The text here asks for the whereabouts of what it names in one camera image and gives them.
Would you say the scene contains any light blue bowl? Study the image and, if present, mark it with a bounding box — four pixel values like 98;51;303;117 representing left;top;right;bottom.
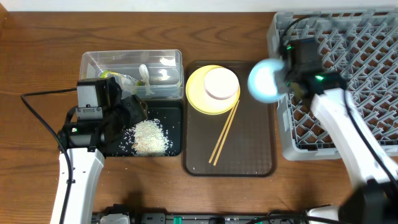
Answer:
248;58;288;103

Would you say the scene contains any dark brown serving tray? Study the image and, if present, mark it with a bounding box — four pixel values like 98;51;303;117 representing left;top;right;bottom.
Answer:
183;61;276;177

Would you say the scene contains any white wrapper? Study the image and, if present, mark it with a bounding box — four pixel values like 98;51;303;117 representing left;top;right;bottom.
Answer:
139;64;154;96

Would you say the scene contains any clear plastic waste bin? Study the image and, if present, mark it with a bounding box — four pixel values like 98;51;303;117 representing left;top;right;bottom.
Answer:
80;49;184;100

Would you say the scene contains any wooden chopstick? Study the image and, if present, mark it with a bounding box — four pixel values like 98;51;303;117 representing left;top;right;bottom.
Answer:
213;99;241;167
208;101;239;164

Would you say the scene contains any pink rice bowl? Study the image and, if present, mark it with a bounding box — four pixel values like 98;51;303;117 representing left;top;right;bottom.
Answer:
203;67;239;100

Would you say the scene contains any black waste tray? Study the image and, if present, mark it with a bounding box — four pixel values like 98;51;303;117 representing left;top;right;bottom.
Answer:
104;100;183;157

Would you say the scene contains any grey plastic dishwasher rack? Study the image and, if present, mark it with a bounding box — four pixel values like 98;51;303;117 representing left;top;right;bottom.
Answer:
267;9;397;161

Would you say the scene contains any yellow green drink bottle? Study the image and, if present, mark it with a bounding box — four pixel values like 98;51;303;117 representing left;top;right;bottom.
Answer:
99;70;139;92

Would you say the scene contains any pile of rice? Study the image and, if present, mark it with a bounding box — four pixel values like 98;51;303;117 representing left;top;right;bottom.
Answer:
118;119;173;157

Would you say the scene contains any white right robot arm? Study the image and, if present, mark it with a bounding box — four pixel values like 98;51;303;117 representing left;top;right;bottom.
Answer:
279;38;397;223

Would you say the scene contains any yellow plate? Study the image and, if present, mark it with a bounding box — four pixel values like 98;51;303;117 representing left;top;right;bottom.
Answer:
185;65;240;115

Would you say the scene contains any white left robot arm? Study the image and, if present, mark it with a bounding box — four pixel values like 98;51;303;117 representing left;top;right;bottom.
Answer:
50;95;147;223

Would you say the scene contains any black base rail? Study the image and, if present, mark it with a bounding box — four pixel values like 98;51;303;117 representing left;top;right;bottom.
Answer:
91;204;310;224

